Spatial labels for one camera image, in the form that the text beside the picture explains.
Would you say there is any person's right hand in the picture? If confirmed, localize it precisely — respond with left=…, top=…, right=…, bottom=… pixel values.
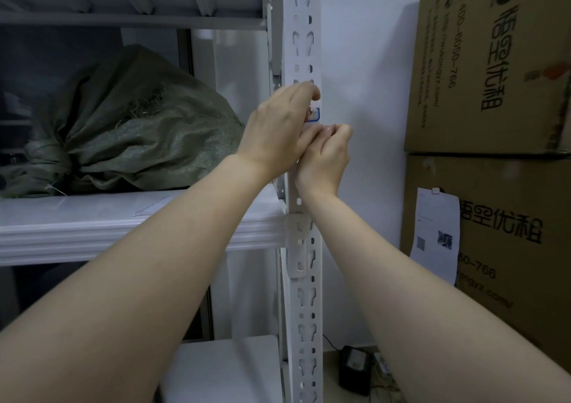
left=294, top=124, right=354, bottom=199

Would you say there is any person's left hand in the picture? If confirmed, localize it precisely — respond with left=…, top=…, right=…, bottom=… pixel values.
left=235, top=82, right=335, bottom=182

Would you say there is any person's left forearm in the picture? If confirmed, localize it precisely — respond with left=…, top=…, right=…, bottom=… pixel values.
left=0, top=154, right=268, bottom=403

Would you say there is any person's right forearm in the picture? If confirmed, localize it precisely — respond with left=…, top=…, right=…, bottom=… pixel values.
left=295, top=180, right=571, bottom=403

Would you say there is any white metal shelving rack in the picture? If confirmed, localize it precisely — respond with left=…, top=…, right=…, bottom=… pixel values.
left=0, top=0, right=324, bottom=403

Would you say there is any white paper shipping label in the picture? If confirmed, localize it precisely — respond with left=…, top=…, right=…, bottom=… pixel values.
left=410, top=187, right=461, bottom=286

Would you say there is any large cardboard box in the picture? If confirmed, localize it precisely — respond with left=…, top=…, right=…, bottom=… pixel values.
left=404, top=0, right=571, bottom=155

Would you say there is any green woven sack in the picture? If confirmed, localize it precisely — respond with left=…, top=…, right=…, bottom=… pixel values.
left=0, top=44, right=245, bottom=199

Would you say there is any cardboard box with paper label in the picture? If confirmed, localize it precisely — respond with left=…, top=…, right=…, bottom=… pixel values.
left=400, top=152, right=571, bottom=374

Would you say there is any black power adapter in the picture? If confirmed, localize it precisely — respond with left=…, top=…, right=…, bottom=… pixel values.
left=338, top=346, right=374, bottom=396

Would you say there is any white power strip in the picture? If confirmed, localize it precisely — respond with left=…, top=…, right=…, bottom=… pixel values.
left=373, top=352, right=395, bottom=379

